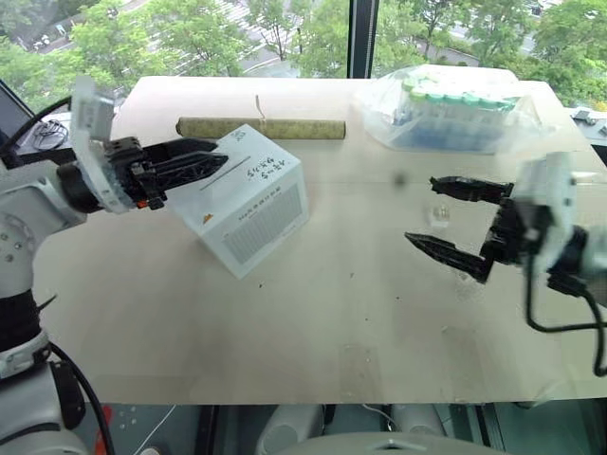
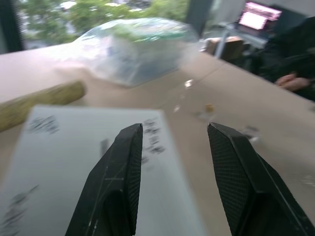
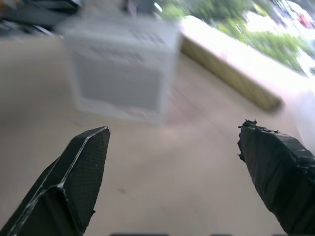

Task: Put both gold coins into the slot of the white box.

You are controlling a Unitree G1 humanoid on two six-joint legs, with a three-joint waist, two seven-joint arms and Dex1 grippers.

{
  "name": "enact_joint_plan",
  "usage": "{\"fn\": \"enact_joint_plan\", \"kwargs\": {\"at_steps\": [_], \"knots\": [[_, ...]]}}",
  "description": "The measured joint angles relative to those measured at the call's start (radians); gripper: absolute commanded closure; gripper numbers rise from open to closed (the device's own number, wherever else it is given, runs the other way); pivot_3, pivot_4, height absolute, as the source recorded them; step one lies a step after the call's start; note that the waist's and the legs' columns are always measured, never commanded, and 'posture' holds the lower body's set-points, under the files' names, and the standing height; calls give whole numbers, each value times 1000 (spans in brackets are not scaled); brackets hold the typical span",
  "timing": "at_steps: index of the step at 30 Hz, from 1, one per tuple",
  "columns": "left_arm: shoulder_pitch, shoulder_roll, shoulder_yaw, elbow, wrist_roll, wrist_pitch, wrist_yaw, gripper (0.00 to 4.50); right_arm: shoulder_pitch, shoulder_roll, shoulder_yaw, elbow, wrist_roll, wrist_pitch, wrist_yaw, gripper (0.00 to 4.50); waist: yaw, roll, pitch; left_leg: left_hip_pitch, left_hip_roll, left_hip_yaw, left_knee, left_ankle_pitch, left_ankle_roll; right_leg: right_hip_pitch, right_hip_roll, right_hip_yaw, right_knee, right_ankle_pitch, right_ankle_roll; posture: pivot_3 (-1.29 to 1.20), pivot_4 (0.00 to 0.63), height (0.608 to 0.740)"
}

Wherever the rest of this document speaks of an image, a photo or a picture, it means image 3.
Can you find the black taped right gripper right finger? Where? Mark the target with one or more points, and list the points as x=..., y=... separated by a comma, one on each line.
x=278, y=172

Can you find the dark equipment behind table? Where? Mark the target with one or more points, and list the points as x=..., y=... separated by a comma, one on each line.
x=32, y=17

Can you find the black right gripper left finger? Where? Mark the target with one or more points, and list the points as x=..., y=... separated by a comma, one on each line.
x=81, y=172

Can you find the white box with slot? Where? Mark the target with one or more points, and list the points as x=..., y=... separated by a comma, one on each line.
x=123, y=73

